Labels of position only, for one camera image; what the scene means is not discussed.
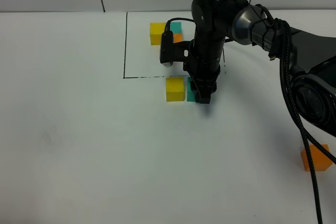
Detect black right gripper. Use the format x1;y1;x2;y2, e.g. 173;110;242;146
183;36;225;104

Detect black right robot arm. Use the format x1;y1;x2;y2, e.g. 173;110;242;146
190;0;335;135

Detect orange template cube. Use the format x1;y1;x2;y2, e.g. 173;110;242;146
173;33;183;43

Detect teal template cube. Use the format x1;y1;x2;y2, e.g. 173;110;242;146
170;22;182;34

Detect yellow template cube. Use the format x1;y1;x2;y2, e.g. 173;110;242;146
150;23;166;46

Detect loose orange cube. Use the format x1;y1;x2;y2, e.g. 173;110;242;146
301;145;333;172

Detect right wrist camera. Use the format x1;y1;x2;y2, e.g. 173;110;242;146
160;30;196;67

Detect braided right arm cable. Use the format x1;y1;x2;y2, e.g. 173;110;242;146
272;19;336;224

